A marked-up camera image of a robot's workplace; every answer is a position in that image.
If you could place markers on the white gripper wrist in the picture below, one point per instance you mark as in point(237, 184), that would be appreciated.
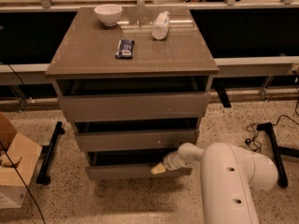
point(169, 162)

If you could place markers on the grey bottom drawer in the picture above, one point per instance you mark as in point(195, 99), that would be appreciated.
point(125, 164)

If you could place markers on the grey drawer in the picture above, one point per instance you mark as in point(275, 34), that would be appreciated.
point(115, 141)
point(125, 164)
point(134, 106)

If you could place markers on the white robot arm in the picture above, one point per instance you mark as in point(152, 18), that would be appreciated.
point(229, 174)

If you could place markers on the grey middle drawer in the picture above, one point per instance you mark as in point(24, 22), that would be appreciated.
point(115, 141)

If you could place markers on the grey top drawer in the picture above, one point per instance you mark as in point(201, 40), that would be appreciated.
point(134, 106)

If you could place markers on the grey drawer cabinet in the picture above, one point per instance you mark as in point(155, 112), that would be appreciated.
point(85, 64)

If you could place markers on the open cardboard box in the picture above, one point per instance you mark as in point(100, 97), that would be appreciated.
point(18, 160)

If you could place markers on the black left stand foot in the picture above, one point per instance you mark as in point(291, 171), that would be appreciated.
point(43, 177)

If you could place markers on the black stand foot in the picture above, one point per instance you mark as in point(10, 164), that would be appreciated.
point(278, 152)
point(43, 177)

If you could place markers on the black right stand foot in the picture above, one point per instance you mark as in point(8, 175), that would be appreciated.
point(278, 152)

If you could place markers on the white bowl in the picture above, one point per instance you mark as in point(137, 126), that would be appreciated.
point(108, 14)

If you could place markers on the metal railing frame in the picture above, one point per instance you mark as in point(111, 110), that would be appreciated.
point(229, 67)

